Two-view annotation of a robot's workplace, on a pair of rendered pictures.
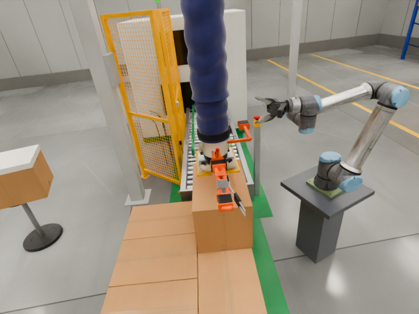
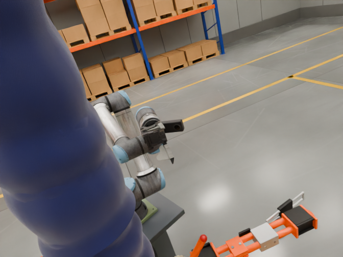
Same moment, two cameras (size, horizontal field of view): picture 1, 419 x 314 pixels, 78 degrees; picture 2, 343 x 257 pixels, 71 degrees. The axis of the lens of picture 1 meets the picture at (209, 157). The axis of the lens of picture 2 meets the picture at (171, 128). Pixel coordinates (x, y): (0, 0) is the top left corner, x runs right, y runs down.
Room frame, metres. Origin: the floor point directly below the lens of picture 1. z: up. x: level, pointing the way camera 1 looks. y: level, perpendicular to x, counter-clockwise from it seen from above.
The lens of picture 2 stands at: (1.42, 0.45, 2.00)
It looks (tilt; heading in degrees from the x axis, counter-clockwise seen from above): 27 degrees down; 262
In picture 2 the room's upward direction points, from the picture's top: 16 degrees counter-clockwise
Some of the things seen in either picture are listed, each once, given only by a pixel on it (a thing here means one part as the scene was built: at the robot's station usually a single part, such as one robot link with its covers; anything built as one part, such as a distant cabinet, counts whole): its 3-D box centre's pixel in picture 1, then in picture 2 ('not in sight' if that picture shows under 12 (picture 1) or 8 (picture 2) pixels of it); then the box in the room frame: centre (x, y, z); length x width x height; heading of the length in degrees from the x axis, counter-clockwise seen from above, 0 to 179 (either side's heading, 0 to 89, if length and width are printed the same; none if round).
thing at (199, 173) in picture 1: (202, 160); not in sight; (1.60, 0.05, 1.14); 0.34 x 0.10 x 0.05; 1
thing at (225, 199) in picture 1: (224, 202); (298, 221); (1.01, -0.05, 1.24); 0.08 x 0.07 x 0.05; 1
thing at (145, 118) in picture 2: (293, 104); (150, 124); (1.36, -0.49, 1.58); 0.09 x 0.05 x 0.10; 1
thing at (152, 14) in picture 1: (147, 112); not in sight; (2.97, 0.68, 1.05); 0.87 x 0.10 x 2.10; 52
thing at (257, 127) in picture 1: (256, 159); not in sight; (2.54, -0.54, 0.50); 0.07 x 0.07 x 1.00; 0
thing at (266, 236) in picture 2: (222, 186); (264, 236); (1.14, -0.06, 1.23); 0.07 x 0.07 x 0.04; 1
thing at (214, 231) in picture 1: (221, 202); not in sight; (1.59, -0.05, 0.74); 0.60 x 0.40 x 0.40; 179
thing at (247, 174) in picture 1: (234, 138); not in sight; (3.14, -0.37, 0.50); 2.31 x 0.05 x 0.19; 0
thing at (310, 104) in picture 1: (308, 104); (147, 119); (1.36, -0.58, 1.57); 0.12 x 0.09 x 0.10; 91
